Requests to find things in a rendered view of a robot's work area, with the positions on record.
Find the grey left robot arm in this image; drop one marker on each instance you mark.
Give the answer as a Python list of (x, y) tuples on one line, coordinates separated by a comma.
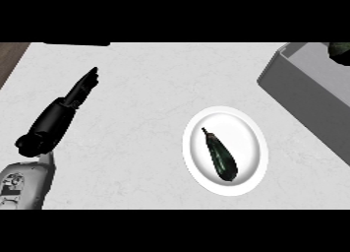
[(23, 185)]

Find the dark green round object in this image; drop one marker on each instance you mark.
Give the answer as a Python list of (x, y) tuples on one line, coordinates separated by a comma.
[(346, 52)]

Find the dark green squash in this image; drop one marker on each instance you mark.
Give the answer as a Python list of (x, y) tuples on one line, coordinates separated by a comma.
[(223, 157)]

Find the white oval plate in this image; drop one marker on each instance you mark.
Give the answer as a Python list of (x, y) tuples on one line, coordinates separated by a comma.
[(243, 131)]

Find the grey box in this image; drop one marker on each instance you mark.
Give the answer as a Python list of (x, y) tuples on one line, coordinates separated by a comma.
[(318, 98)]

